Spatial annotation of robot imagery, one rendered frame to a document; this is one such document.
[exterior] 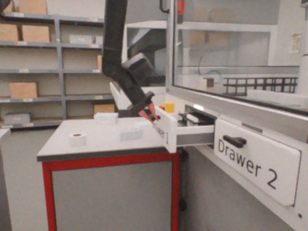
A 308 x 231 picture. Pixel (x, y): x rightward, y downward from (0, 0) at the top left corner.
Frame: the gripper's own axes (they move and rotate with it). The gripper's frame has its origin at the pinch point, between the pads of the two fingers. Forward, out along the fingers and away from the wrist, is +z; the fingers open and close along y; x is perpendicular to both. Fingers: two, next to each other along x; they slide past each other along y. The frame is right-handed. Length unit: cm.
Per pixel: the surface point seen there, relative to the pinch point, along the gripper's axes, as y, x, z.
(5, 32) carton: -95, 361, -160
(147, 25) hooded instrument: 37, 83, -30
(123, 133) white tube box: -13.5, 23.5, 3.2
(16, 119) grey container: -177, 361, -40
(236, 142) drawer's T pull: 10.6, -31.2, 6.0
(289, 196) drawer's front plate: 10.0, -43.1, 13.9
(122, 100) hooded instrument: -6, 83, 0
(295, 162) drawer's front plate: 14.1, -43.1, 8.7
